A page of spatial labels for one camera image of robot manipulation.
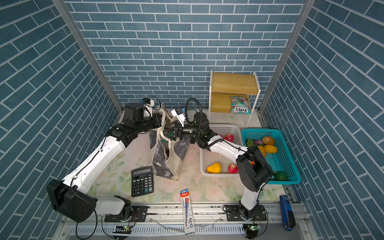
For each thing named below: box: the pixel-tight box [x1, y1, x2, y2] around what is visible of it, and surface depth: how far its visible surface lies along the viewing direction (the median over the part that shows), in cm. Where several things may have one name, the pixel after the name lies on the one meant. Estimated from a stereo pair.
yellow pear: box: [206, 162, 221, 174], surface depth 86 cm
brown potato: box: [262, 136, 275, 146], surface depth 98 cm
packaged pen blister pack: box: [180, 188, 196, 235], surface depth 75 cm
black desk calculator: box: [131, 166, 154, 198], surface depth 84 cm
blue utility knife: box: [279, 195, 296, 231], surface depth 73 cm
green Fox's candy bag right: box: [230, 96, 252, 115], surface depth 100 cm
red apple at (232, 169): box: [227, 164, 239, 174], surface depth 86 cm
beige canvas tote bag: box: [149, 103, 191, 181], surface depth 77 cm
